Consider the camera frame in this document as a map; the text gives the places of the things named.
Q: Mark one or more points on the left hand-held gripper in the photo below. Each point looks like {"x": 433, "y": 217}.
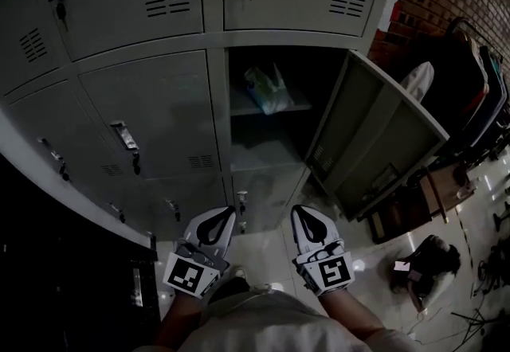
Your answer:
{"x": 185, "y": 274}

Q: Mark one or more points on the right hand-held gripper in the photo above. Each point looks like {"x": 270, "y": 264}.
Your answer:
{"x": 332, "y": 271}

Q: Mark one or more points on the grey locker door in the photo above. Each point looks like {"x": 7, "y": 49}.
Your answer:
{"x": 370, "y": 135}

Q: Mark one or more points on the clear plastic bag item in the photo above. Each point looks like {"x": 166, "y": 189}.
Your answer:
{"x": 267, "y": 92}

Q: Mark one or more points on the grey metal locker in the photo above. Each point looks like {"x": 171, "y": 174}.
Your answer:
{"x": 139, "y": 103}

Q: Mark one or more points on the person's right forearm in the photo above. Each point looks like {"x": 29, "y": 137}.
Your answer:
{"x": 350, "y": 314}

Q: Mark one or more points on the person's left forearm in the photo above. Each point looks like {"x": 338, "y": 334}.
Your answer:
{"x": 179, "y": 314}

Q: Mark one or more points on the black locker key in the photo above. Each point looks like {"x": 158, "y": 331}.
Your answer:
{"x": 136, "y": 164}
{"x": 65, "y": 173}
{"x": 61, "y": 10}
{"x": 175, "y": 212}

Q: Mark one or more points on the locker key with white tag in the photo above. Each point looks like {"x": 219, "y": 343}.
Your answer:
{"x": 241, "y": 201}

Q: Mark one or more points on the person's white shoe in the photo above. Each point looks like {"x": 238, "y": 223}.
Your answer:
{"x": 239, "y": 272}

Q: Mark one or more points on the person's dark trousers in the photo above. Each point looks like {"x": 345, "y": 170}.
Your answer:
{"x": 229, "y": 288}

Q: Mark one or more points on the person's white shirt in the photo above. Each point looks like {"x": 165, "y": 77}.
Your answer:
{"x": 271, "y": 326}

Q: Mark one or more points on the black bag with fur trim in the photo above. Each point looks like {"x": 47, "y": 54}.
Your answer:
{"x": 428, "y": 267}

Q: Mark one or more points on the brown wooden stool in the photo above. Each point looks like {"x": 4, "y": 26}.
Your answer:
{"x": 442, "y": 191}

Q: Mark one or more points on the black cabinet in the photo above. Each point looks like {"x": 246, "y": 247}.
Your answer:
{"x": 60, "y": 263}

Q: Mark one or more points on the chair with white cover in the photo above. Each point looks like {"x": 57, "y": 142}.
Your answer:
{"x": 418, "y": 79}

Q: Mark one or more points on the black trolley with goods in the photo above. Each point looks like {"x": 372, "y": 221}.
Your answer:
{"x": 474, "y": 83}

